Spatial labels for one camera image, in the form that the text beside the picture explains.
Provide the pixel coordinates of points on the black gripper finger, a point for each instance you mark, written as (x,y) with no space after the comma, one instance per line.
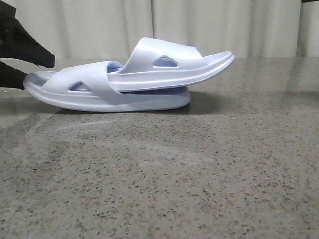
(17,43)
(11,77)

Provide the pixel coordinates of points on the light blue slipper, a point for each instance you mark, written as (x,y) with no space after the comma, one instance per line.
(88,88)
(158,64)

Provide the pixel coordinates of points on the grey-white curtain backdrop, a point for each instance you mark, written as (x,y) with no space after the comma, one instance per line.
(110,29)

